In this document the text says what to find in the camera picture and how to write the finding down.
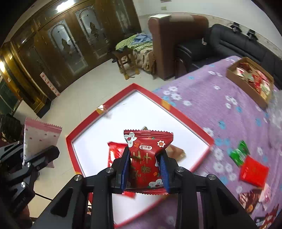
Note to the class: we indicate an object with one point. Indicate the dark brown cake packet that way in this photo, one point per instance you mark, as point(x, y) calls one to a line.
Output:
point(249, 200)

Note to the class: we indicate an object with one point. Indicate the red packet in box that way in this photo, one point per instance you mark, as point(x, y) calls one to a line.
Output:
point(116, 151)

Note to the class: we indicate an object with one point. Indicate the clear plastic bag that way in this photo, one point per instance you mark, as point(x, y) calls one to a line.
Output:
point(274, 121)

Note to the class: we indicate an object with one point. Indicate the large red snack packet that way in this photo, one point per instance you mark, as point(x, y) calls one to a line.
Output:
point(253, 172)

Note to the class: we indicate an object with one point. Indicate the green snack packet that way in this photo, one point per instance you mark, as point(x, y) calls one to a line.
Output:
point(239, 154)

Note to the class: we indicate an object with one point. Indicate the red flower snack packet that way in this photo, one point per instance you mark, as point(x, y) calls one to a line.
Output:
point(146, 177)

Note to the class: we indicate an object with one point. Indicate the wooden stool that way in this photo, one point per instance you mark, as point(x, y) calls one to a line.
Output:
point(125, 60)

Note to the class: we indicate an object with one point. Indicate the pink dotted white packet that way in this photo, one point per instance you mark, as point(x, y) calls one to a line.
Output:
point(38, 136)

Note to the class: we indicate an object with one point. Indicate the black leather sofa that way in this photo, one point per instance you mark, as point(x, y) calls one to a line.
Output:
point(221, 42)

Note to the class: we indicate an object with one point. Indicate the red white gift box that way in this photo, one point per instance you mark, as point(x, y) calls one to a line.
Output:
point(140, 120)

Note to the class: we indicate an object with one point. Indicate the purple floral tablecloth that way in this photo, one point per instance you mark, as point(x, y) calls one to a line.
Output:
point(228, 115)

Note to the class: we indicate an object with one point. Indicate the green patterned blanket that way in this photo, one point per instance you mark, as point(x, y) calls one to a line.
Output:
point(143, 51)

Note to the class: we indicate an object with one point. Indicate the brown cardboard snack tray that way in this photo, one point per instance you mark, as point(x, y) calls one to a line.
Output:
point(253, 80)

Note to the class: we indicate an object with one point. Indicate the dark wooden cabinet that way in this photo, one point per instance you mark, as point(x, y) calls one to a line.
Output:
point(61, 42)

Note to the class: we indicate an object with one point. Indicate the pink white snack packet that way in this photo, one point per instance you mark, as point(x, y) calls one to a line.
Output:
point(265, 195)

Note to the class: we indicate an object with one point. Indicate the brown armchair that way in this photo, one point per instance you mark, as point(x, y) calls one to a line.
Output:
point(170, 30)

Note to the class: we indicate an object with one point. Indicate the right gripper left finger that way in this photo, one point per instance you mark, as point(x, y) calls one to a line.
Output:
point(86, 202)

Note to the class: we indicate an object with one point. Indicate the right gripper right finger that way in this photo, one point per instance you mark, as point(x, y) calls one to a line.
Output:
point(201, 195)

